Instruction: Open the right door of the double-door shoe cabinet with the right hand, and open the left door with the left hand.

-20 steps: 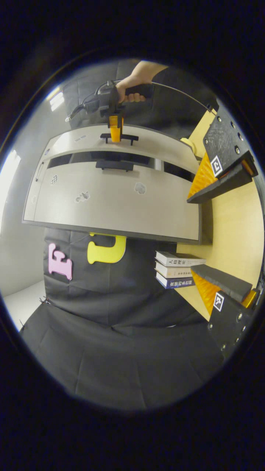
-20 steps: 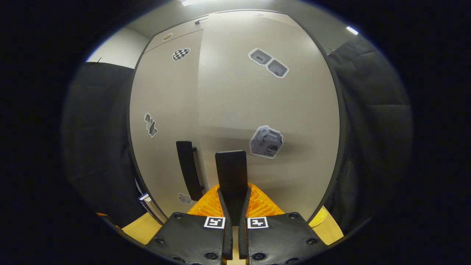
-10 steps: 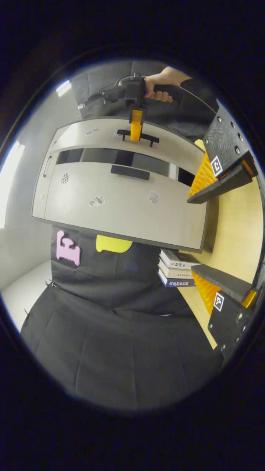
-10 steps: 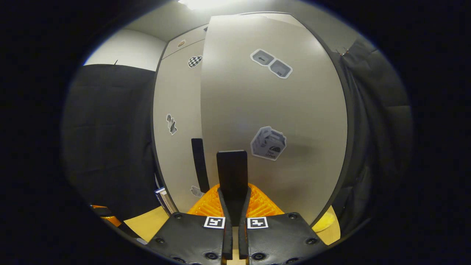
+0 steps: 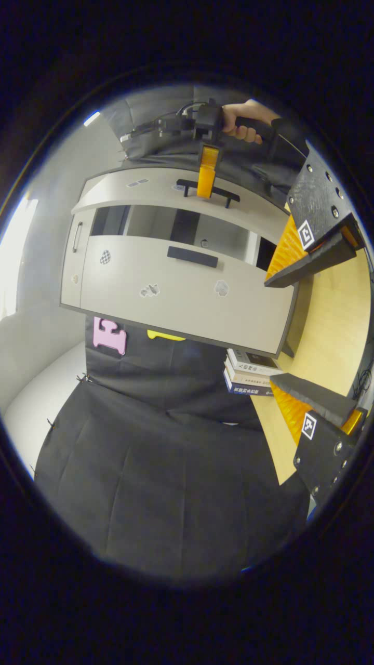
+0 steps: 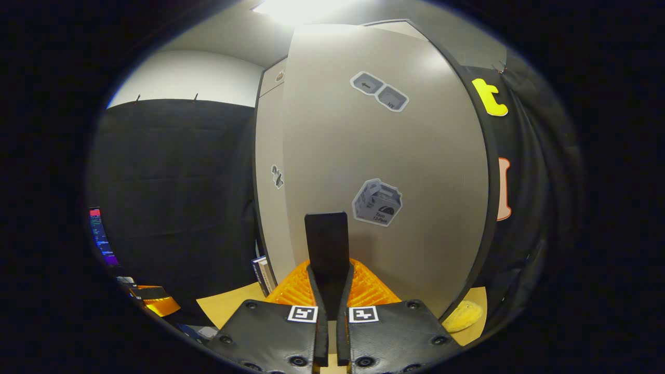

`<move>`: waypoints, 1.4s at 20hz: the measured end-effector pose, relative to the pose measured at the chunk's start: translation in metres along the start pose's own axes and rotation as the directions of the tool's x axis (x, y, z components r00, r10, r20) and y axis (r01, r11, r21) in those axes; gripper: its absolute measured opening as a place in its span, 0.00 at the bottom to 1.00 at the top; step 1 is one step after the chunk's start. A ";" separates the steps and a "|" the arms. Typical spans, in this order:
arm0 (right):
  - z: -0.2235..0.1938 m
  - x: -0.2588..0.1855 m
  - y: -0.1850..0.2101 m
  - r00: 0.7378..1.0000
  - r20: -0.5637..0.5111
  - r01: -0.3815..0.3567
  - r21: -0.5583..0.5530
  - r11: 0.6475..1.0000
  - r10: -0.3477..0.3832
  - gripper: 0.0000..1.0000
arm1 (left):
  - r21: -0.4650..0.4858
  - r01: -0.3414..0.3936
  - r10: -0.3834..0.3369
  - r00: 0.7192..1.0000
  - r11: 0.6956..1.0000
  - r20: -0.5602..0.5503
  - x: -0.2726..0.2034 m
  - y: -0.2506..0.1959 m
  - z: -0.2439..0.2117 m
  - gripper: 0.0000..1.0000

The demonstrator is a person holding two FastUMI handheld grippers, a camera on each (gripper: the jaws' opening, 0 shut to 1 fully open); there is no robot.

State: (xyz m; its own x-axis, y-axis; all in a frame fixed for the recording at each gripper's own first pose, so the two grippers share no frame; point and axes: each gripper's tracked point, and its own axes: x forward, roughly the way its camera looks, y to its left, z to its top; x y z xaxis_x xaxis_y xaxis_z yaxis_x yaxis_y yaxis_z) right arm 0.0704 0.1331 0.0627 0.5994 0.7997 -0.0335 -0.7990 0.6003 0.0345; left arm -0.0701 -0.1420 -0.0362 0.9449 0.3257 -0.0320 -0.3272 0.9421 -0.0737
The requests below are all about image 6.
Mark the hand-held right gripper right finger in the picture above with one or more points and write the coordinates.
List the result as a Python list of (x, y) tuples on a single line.
[(343, 337)]

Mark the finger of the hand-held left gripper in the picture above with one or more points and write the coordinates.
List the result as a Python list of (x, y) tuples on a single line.
[(156, 304)]

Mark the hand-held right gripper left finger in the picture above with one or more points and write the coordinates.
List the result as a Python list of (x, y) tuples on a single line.
[(322, 337)]

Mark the cabinet door with checkered sticker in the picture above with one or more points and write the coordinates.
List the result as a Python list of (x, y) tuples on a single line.
[(270, 218)]

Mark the cabinet door with box sticker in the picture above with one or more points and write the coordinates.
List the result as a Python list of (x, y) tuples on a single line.
[(405, 156)]

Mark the grey double-door shoe cabinet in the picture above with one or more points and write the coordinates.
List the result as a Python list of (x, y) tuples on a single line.
[(395, 30)]

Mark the grey cabinet drawer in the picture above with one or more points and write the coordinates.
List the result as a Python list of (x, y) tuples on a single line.
[(273, 78)]

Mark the computer monitor screen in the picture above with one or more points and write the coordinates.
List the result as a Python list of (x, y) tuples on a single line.
[(101, 239)]

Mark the blue book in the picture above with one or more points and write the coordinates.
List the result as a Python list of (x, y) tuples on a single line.
[(256, 272)]

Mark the yellow round plush toy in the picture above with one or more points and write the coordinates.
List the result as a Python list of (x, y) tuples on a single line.
[(463, 316)]

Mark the black backdrop cloth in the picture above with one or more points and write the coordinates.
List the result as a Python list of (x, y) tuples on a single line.
[(171, 166)]

